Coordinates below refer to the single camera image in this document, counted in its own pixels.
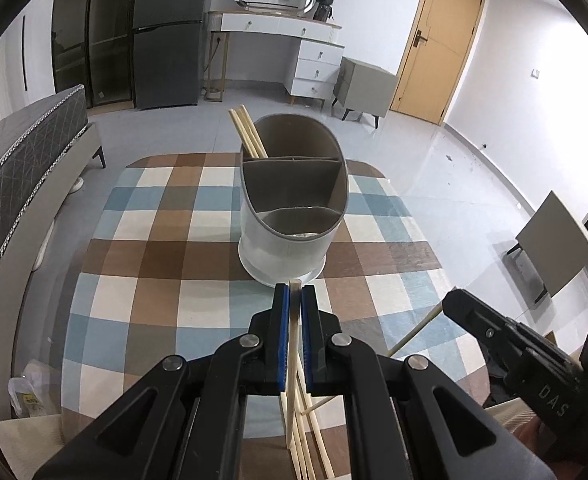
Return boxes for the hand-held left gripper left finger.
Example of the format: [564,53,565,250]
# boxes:
[33,282,291,480]

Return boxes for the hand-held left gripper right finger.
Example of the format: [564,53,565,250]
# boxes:
[300,284,557,480]

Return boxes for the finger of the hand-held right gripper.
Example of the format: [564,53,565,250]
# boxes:
[443,296,531,377]
[453,287,582,368]

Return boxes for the wooden chopstick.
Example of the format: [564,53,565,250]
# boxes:
[300,302,446,416]
[240,104,270,158]
[229,108,254,159]
[235,106,261,159]
[283,279,302,450]

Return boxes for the grey white utensil holder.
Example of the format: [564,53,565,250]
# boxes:
[238,114,349,288]

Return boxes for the bundle of wooden chopsticks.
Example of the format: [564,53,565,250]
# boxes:
[289,360,335,480]

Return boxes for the person's right hand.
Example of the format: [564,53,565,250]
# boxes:
[516,417,550,461]

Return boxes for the grey chair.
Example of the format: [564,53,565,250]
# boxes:
[505,190,588,308]

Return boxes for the checkered tablecloth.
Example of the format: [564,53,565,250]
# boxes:
[56,152,487,441]

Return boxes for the grey nightstand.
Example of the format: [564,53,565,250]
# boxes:
[331,56,400,128]

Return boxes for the clear plastic bag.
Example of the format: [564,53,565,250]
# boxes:
[8,364,51,418]

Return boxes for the wooden door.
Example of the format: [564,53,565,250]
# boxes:
[389,0,487,127]

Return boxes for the dark grey fridge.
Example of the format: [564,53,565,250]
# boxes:
[133,0,210,111]

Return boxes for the white vanity desk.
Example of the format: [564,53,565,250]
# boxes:
[206,10,346,108]

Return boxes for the dark grey quilted mattress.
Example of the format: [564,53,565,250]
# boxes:
[0,85,87,311]

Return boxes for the dark glass cabinet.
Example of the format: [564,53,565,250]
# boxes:
[51,0,140,108]

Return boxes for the white wardrobe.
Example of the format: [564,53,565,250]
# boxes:
[0,0,57,106]

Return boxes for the grey bed frame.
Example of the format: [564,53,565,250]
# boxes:
[0,122,107,411]

